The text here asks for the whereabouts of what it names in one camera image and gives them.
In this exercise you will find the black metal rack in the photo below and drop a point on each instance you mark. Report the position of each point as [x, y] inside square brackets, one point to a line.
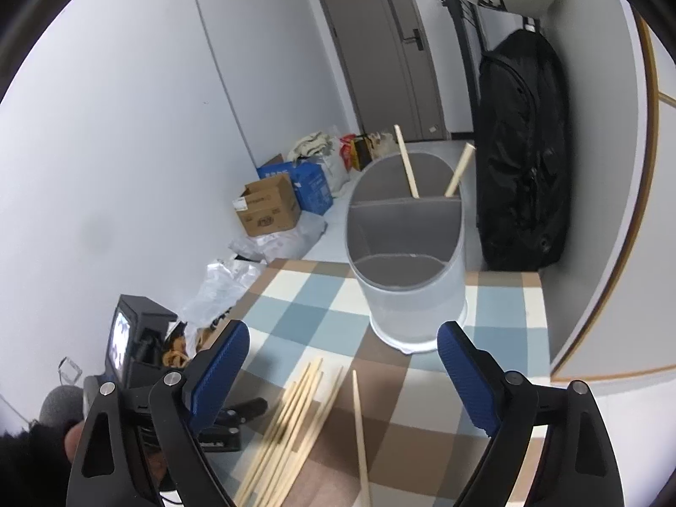
[460, 53]

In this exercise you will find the grey door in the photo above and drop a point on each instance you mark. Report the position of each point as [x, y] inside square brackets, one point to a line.
[377, 53]

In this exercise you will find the pile of wooden chopsticks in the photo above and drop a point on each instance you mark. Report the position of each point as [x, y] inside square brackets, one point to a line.
[296, 422]

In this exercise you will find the checkered tablecloth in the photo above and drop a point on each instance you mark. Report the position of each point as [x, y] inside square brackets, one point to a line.
[327, 317]

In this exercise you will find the silver plastic bag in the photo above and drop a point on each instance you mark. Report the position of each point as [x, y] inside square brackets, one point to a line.
[222, 288]

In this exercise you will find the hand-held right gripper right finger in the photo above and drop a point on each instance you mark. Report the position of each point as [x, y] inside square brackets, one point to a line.
[465, 375]

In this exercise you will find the black bag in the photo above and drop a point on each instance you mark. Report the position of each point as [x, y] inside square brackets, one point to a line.
[523, 158]

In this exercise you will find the brown cardboard box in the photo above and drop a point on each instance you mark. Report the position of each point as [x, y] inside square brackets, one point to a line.
[269, 206]

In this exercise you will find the wooden chopstick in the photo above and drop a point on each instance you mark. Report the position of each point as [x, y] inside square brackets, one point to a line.
[458, 171]
[407, 166]
[360, 422]

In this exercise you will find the white panel wooden edge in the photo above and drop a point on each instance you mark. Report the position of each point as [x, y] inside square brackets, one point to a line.
[597, 253]

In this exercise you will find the beige cloth bundle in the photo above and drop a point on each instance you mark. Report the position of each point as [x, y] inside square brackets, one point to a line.
[314, 143]

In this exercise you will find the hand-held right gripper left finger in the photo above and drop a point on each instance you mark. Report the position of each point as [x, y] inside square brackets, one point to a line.
[222, 369]

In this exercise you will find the red yellow bag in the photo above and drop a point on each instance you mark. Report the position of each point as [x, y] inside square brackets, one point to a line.
[349, 152]

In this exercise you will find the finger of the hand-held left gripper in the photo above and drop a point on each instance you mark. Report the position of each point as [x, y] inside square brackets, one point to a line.
[245, 411]

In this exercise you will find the person's left hand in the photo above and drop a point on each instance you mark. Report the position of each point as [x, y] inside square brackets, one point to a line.
[74, 441]

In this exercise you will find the clear plastic container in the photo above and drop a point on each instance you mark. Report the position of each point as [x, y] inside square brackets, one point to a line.
[69, 371]

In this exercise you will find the white grey utensil holder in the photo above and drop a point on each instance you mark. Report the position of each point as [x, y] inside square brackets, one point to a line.
[406, 285]

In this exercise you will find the white plastic bag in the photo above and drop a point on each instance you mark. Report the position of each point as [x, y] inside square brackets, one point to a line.
[285, 240]

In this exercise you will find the blue cardboard box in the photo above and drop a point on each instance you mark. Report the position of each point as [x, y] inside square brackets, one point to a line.
[311, 187]

